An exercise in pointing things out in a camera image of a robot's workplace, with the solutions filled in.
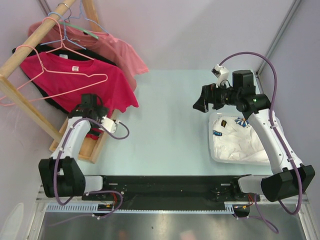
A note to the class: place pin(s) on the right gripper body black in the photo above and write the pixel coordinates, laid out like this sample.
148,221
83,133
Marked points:
221,96

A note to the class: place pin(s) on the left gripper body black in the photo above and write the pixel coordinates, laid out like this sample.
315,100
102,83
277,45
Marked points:
95,132

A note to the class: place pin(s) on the magenta t shirt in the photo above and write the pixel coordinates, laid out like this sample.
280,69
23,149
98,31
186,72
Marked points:
119,94

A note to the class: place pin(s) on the pink wire hanger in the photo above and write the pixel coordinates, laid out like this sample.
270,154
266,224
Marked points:
62,45
65,80

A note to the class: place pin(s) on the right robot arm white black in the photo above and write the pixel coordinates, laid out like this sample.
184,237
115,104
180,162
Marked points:
290,177

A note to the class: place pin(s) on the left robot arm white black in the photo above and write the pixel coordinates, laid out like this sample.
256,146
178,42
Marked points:
60,174

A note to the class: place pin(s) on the white t shirt in basket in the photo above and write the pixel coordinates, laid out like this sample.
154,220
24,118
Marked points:
232,142

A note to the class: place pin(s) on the salmon pink t shirt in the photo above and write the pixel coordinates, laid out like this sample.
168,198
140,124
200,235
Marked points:
107,46

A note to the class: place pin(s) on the green plastic hanger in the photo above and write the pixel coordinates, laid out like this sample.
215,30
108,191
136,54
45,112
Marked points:
80,29

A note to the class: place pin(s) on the white laundry basket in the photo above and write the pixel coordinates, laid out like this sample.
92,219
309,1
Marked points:
250,160

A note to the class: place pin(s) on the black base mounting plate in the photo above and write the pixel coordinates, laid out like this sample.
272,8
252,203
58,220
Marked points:
171,192

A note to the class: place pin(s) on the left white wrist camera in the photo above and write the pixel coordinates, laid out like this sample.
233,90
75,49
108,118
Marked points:
109,124

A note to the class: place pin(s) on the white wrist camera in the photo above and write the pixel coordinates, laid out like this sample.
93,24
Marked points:
109,124
221,73

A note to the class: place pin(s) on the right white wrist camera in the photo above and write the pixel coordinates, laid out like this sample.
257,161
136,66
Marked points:
221,73

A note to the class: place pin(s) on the white slotted cable duct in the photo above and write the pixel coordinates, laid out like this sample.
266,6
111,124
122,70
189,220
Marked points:
101,208

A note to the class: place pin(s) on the blue wire hanger front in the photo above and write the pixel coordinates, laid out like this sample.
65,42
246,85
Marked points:
65,37

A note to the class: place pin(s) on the blue wire hanger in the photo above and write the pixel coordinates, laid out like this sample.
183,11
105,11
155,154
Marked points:
88,12
65,37

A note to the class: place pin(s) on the blue wire hanger rear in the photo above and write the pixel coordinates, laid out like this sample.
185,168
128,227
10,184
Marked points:
88,12

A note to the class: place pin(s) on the aluminium corner post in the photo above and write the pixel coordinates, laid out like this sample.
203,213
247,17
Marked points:
288,18

